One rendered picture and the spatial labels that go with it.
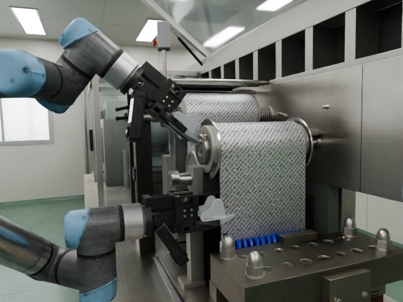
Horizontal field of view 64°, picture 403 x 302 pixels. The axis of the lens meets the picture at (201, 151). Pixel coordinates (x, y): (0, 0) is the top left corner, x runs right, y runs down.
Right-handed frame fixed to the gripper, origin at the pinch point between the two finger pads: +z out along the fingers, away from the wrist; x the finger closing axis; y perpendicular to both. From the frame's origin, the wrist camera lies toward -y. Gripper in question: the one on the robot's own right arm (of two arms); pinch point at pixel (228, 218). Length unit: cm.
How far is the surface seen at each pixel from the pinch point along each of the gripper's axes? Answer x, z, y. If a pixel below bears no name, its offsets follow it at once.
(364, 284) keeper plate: -22.0, 18.3, -9.3
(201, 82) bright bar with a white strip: 30.3, 5.1, 35.1
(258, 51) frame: 39, 31, 48
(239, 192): -0.2, 2.8, 6.0
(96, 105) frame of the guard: 102, -24, 32
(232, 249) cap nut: -8.4, -3.2, -4.0
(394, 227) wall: 167, 263, -88
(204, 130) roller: 5.4, -3.5, 20.5
